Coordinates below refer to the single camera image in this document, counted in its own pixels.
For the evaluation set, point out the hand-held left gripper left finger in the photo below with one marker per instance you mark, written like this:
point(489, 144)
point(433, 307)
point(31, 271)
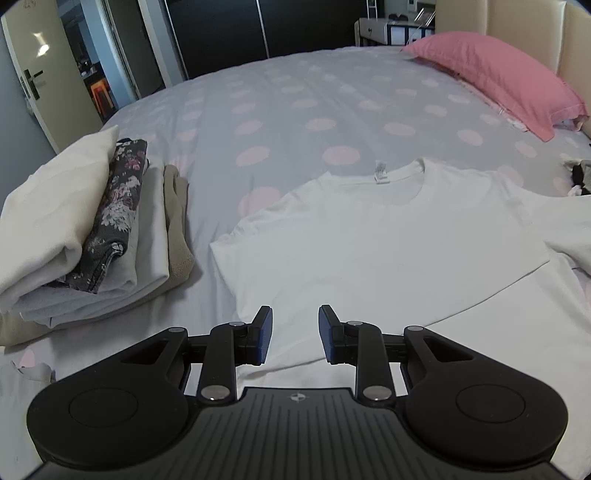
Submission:
point(264, 337)

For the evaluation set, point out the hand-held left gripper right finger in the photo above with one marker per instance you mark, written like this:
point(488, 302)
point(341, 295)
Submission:
point(327, 334)

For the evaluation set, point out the white t-shirt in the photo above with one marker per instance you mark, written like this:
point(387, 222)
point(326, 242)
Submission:
point(392, 240)

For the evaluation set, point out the white sweatshirt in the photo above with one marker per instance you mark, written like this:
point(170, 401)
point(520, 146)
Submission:
point(51, 207)

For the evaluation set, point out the stack of folded clothes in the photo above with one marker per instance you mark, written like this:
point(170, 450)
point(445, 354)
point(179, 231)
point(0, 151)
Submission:
point(178, 221)

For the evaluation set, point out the white folded garment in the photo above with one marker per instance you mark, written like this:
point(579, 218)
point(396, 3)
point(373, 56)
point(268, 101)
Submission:
point(152, 230)

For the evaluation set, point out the pale blue folded garment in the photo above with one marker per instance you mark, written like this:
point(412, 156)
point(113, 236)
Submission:
point(120, 277)

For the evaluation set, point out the dark floral garment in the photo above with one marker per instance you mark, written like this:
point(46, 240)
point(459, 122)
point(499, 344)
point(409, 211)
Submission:
point(120, 194)

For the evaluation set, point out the bed with polka dot sheet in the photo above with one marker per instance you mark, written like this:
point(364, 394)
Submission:
point(277, 106)

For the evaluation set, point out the orange stool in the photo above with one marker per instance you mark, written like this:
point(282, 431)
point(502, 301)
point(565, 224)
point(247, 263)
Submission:
point(99, 94)

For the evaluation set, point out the small black cloth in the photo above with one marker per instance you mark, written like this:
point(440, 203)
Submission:
point(577, 177)

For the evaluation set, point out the black wardrobe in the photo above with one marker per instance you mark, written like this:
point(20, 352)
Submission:
point(221, 32)

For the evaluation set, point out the small grey cloth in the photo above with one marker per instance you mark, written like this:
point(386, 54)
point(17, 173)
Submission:
point(585, 167)

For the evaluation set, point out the white nightstand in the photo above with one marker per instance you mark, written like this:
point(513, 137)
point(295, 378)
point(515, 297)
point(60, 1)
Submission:
point(374, 30)

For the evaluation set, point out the pink pillow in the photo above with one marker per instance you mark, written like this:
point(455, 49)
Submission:
point(485, 69)

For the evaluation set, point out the cream door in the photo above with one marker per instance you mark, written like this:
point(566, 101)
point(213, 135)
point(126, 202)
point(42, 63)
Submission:
point(55, 92)

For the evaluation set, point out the pale printed pillow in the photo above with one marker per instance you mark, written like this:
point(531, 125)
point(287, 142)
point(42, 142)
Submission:
point(572, 124)

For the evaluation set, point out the small black item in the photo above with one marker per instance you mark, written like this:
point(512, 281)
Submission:
point(399, 17)

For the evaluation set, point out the clear acrylic holder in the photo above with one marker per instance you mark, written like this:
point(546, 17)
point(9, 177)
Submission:
point(425, 21)

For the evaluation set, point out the white ladder shelf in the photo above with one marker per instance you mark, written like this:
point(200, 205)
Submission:
point(371, 7)

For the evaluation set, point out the cream padded headboard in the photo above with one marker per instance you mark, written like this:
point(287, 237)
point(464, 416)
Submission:
point(526, 32)

